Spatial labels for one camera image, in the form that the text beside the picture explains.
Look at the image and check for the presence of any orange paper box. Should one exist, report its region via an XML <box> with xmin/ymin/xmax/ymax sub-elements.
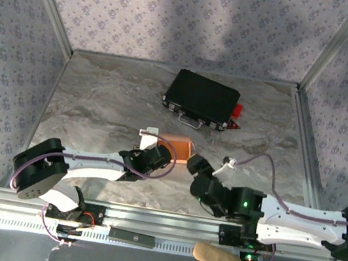
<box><xmin>154</xmin><ymin>130</ymin><xmax>198</xmax><ymax>168</ymax></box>

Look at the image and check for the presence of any tan foam roll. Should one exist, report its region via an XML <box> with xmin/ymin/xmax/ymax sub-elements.
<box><xmin>191</xmin><ymin>240</ymin><xmax>245</xmax><ymax>261</ymax></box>

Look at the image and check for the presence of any small red warning triangle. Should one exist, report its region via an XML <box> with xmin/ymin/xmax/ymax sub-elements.
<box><xmin>225</xmin><ymin>118</ymin><xmax>243</xmax><ymax>132</ymax></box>

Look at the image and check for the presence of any flat black rectangular device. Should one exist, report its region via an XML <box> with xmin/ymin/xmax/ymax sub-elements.
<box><xmin>107</xmin><ymin>226</ymin><xmax>157</xmax><ymax>250</ymax></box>

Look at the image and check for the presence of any red plastic block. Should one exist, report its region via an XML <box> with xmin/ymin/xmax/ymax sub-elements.
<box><xmin>231</xmin><ymin>102</ymin><xmax>244</xmax><ymax>119</ymax></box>

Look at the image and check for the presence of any black hard case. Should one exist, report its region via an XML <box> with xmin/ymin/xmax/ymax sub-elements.
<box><xmin>158</xmin><ymin>65</ymin><xmax>245</xmax><ymax>136</ymax></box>

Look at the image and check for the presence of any black left connector board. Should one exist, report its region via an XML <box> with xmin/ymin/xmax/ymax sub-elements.
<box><xmin>55</xmin><ymin>223</ymin><xmax>83</xmax><ymax>244</ymax></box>

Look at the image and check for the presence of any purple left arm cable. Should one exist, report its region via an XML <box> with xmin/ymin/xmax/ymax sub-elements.
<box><xmin>1</xmin><ymin>113</ymin><xmax>182</xmax><ymax>260</ymax></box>

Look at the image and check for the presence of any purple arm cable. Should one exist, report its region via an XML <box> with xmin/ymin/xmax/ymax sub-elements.
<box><xmin>218</xmin><ymin>148</ymin><xmax>348</xmax><ymax>261</ymax></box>
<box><xmin>1</xmin><ymin>113</ymin><xmax>182</xmax><ymax>260</ymax></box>

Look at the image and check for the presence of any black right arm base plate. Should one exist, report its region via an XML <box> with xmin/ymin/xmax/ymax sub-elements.
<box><xmin>216</xmin><ymin>222</ymin><xmax>280</xmax><ymax>254</ymax></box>

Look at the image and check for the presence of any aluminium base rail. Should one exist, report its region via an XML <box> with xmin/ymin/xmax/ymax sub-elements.
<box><xmin>0</xmin><ymin>185</ymin><xmax>341</xmax><ymax>261</ymax></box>

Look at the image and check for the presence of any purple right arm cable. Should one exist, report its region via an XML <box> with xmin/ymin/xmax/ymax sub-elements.
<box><xmin>218</xmin><ymin>148</ymin><xmax>348</xmax><ymax>261</ymax></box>

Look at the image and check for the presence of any white slotted cable duct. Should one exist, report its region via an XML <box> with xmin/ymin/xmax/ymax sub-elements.
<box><xmin>0</xmin><ymin>211</ymin><xmax>244</xmax><ymax>261</ymax></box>

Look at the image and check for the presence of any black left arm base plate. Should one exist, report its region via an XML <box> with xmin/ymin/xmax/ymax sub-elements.
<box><xmin>44</xmin><ymin>196</ymin><xmax>107</xmax><ymax>228</ymax></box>

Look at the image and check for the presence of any aluminium side rail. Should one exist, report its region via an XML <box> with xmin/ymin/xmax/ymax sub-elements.
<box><xmin>272</xmin><ymin>85</ymin><xmax>348</xmax><ymax>239</ymax></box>
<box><xmin>0</xmin><ymin>41</ymin><xmax>75</xmax><ymax>196</ymax></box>

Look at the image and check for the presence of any aluminium corner post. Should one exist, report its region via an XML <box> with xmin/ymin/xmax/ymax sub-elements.
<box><xmin>8</xmin><ymin>0</ymin><xmax>82</xmax><ymax>58</ymax></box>
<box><xmin>297</xmin><ymin>0</ymin><xmax>348</xmax><ymax>99</ymax></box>

